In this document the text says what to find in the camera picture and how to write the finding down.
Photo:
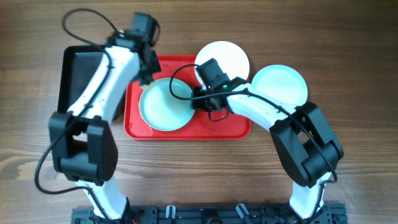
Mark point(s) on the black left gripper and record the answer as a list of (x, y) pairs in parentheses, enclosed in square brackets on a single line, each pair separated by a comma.
[(155, 67)]

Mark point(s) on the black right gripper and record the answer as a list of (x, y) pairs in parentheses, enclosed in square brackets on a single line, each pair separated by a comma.
[(197, 104)]

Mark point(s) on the white plate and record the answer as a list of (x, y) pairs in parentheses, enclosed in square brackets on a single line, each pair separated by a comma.
[(231, 59)]

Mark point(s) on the light blue plate yellow stain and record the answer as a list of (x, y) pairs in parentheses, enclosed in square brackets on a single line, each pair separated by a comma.
[(162, 111)]

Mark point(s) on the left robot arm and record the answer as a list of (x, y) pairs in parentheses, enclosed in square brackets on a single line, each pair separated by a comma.
[(82, 145)]

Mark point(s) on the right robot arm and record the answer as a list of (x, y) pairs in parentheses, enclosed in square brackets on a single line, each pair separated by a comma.
[(307, 147)]

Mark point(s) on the red plastic tray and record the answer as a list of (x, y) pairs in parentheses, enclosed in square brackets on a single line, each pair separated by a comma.
[(199, 128)]

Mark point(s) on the black plastic tray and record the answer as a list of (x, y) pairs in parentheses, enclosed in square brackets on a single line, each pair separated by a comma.
[(79, 65)]

